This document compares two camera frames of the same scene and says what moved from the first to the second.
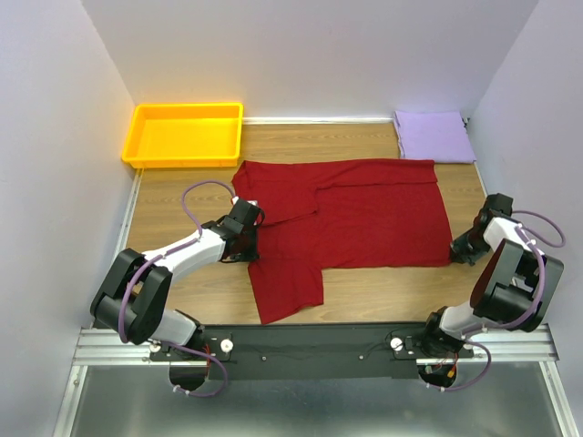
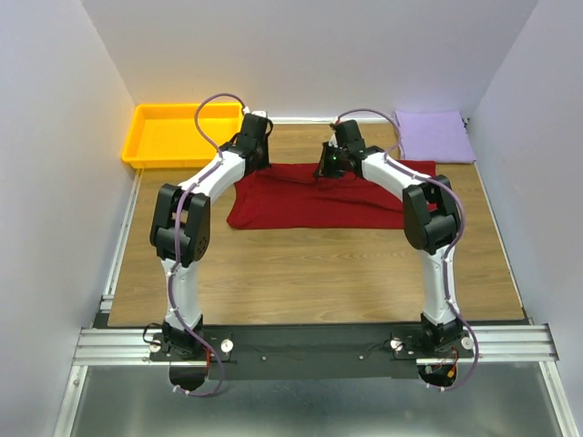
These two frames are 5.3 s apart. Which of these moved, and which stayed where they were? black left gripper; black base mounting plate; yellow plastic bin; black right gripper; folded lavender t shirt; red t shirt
Moved: red t shirt; black right gripper; black left gripper
Stayed: black base mounting plate; folded lavender t shirt; yellow plastic bin
